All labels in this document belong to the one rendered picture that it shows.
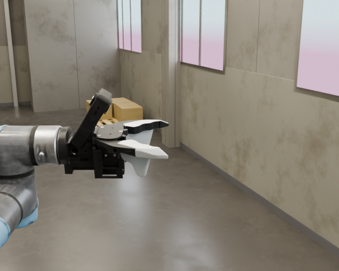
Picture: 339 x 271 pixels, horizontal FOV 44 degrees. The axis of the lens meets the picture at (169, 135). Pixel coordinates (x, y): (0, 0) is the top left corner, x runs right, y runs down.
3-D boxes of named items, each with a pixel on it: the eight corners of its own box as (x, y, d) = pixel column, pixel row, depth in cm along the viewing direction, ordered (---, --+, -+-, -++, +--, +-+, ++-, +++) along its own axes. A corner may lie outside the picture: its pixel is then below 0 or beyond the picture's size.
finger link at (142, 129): (160, 140, 89) (122, 151, 84) (160, 114, 86) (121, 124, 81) (168, 145, 86) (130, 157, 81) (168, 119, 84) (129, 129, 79)
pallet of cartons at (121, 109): (144, 131, 707) (144, 107, 697) (98, 135, 680) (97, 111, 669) (126, 117, 808) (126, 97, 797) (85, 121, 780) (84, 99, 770)
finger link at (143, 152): (168, 180, 73) (128, 166, 78) (168, 149, 70) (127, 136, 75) (157, 187, 70) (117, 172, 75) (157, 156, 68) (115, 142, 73)
